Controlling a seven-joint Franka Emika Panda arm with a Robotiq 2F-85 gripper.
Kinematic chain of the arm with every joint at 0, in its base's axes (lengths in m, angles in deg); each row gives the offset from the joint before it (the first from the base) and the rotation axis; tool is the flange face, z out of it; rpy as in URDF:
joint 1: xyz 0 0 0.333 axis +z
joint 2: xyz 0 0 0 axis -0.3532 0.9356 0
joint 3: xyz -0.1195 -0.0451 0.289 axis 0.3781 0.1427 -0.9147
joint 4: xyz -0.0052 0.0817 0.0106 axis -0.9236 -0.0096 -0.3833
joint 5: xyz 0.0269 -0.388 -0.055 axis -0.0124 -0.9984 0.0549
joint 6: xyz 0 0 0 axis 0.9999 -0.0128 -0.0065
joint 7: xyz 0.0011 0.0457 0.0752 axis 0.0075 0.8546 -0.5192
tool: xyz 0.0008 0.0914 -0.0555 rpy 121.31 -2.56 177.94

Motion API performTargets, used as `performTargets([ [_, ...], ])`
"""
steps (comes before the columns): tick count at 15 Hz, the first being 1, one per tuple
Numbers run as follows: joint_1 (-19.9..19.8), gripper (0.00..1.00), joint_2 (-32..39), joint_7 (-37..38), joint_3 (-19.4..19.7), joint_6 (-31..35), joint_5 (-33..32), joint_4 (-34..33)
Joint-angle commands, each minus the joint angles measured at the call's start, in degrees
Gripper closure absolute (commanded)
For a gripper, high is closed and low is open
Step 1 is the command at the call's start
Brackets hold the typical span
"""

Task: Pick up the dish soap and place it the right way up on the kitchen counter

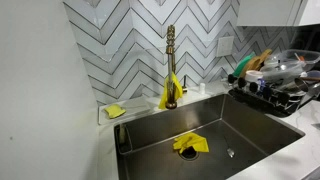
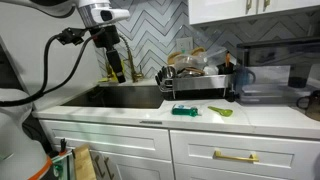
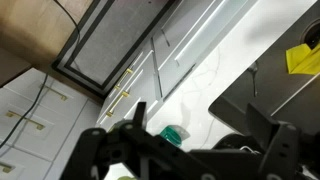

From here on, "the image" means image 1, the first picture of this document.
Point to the yellow sponge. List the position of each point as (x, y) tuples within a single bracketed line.
[(115, 111)]

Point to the black dish drying rack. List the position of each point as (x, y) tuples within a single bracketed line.
[(266, 101)]

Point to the yellow cloth on faucet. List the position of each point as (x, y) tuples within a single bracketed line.
[(162, 96)]

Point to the stainless steel sink basin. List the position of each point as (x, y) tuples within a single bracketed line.
[(233, 126)]

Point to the white sponge tray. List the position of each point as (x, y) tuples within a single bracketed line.
[(135, 106)]

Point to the white wall cabinet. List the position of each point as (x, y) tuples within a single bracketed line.
[(266, 11)]

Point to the white wall outlet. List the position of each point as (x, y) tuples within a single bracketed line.
[(225, 46)]

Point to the dark soap dispenser pump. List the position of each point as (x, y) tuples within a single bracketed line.
[(184, 87)]

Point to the white round cup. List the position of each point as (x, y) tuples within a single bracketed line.
[(253, 76)]

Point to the black sink drain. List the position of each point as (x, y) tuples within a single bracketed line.
[(189, 154)]

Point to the brass kitchen faucet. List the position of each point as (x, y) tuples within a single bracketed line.
[(171, 60)]

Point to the pale dish brush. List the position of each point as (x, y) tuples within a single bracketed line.
[(122, 133)]

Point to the metal sink caddy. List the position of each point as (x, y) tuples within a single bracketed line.
[(125, 146)]

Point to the small clear utensil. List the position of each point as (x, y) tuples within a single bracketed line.
[(230, 152)]

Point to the metal cooking pot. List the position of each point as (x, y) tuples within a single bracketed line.
[(296, 85)]

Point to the green cutting board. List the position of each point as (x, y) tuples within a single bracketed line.
[(242, 66)]

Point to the small white bottle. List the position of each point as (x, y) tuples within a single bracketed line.
[(202, 88)]

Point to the yellow rubber glove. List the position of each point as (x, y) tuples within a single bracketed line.
[(195, 141)]

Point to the wooden cutting board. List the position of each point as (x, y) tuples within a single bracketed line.
[(255, 62)]

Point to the clear plastic container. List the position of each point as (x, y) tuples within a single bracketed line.
[(296, 57)]

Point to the clear glass bowl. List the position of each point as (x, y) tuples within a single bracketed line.
[(281, 71)]

